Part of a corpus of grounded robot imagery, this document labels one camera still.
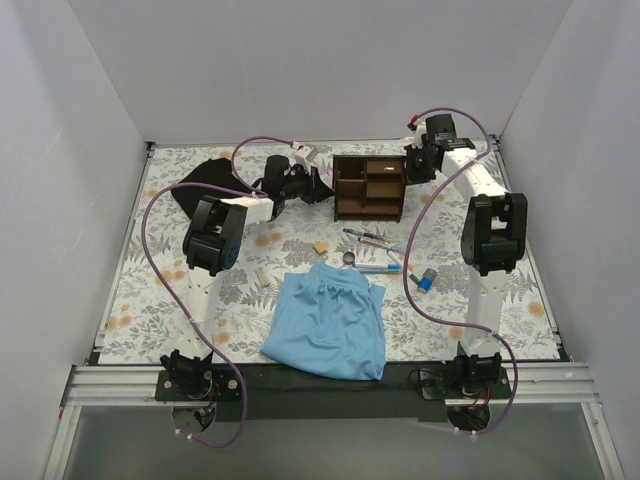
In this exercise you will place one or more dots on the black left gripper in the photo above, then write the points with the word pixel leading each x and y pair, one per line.
pixel 310 185

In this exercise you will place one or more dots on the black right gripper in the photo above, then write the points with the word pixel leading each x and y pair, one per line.
pixel 415 163

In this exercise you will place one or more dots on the brown wooden desk organizer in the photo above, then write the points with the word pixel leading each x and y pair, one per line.
pixel 368 187

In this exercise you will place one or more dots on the tan eraser block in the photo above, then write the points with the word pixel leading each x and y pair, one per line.
pixel 320 248

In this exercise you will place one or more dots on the brown blue pen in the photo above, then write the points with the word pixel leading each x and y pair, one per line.
pixel 380 245

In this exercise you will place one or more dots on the white green-tipped marker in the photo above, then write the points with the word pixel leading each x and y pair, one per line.
pixel 398 261

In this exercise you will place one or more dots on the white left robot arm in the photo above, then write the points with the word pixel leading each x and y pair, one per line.
pixel 220 207

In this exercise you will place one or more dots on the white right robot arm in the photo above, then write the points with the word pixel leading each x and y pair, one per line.
pixel 492 240

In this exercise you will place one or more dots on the black folded cloth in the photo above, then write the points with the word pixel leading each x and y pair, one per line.
pixel 213 178

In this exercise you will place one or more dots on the light blue shorts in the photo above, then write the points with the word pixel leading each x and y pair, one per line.
pixel 328 322

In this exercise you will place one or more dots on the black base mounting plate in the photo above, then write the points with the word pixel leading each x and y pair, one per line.
pixel 277 392

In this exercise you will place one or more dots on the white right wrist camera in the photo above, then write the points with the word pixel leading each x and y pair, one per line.
pixel 419 130

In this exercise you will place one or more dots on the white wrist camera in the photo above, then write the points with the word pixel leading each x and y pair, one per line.
pixel 419 130
pixel 304 154

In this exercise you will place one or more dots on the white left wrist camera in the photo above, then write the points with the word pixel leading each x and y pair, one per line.
pixel 304 154

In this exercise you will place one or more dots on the aluminium frame rail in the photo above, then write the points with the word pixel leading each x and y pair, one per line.
pixel 108 425

